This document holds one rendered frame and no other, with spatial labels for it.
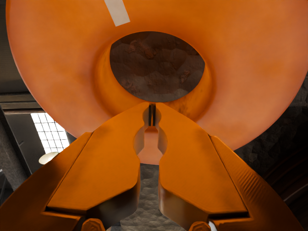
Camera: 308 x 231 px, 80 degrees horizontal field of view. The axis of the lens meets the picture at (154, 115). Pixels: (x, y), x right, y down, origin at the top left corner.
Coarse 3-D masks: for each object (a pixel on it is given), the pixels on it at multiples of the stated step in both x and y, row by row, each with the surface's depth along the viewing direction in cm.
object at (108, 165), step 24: (120, 120) 10; (144, 120) 11; (96, 144) 8; (120, 144) 8; (72, 168) 7; (96, 168) 7; (120, 168) 7; (72, 192) 6; (96, 192) 6; (120, 192) 6; (96, 216) 6; (120, 216) 7
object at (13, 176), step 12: (0, 108) 339; (0, 120) 350; (0, 132) 350; (12, 132) 362; (0, 144) 338; (12, 144) 375; (0, 156) 351; (12, 156) 375; (12, 168) 363; (24, 168) 402; (12, 180) 378; (24, 180) 405; (120, 228) 440
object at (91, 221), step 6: (84, 222) 5; (90, 222) 5; (96, 222) 5; (198, 222) 5; (204, 222) 5; (84, 228) 5; (90, 228) 5; (96, 228) 5; (102, 228) 5; (192, 228) 5; (198, 228) 5; (204, 228) 5; (210, 228) 5
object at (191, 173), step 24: (168, 120) 10; (168, 144) 8; (192, 144) 8; (168, 168) 7; (192, 168) 7; (216, 168) 7; (168, 192) 6; (192, 192) 6; (216, 192) 6; (168, 216) 7; (192, 216) 6; (216, 216) 6
